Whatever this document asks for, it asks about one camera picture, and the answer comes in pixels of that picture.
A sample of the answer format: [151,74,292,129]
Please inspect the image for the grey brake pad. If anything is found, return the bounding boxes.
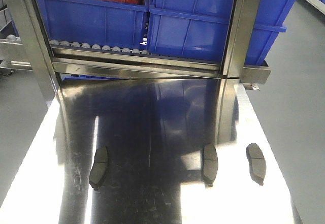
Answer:
[202,144,218,186]
[89,146,109,190]
[246,143,266,185]

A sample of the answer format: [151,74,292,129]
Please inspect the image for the roller conveyor track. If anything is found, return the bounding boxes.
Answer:
[50,40,220,66]

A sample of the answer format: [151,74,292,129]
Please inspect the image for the right blue plastic bin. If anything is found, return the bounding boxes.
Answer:
[147,0,296,66]

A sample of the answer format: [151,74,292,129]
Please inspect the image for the blue plastic bin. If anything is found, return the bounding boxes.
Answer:
[37,0,149,49]
[147,0,296,66]

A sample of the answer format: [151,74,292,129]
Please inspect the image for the left blue plastic bin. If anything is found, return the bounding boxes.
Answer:
[37,0,149,49]

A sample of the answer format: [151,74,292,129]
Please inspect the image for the steel rack frame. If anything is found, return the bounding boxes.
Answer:
[1,0,271,105]

